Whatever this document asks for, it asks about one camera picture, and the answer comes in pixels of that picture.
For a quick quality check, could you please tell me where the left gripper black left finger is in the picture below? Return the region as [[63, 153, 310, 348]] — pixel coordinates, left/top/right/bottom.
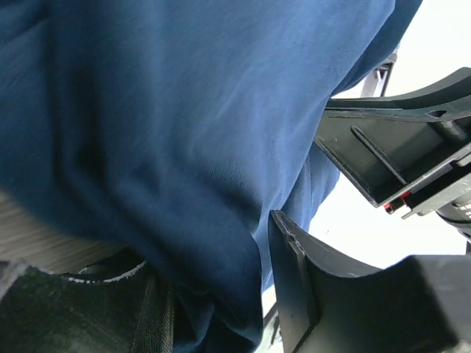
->
[[1, 257, 174, 352]]

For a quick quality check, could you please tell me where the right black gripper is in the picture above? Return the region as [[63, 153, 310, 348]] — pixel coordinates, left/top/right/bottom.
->
[[314, 68, 470, 241]]

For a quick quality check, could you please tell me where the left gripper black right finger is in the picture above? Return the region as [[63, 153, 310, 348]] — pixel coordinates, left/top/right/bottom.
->
[[269, 211, 470, 352]]

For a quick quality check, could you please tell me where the navy blue t-shirt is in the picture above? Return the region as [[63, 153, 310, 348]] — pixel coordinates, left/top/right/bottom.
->
[[1, 1, 420, 352]]

